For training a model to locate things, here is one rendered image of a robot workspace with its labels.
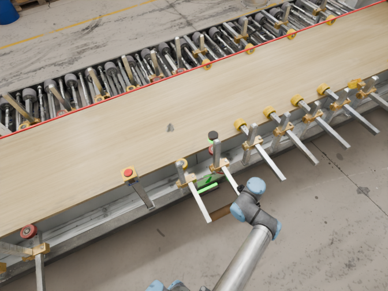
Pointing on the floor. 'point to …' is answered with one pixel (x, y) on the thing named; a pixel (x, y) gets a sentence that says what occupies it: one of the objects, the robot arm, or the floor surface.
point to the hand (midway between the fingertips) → (245, 205)
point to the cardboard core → (220, 212)
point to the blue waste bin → (7, 12)
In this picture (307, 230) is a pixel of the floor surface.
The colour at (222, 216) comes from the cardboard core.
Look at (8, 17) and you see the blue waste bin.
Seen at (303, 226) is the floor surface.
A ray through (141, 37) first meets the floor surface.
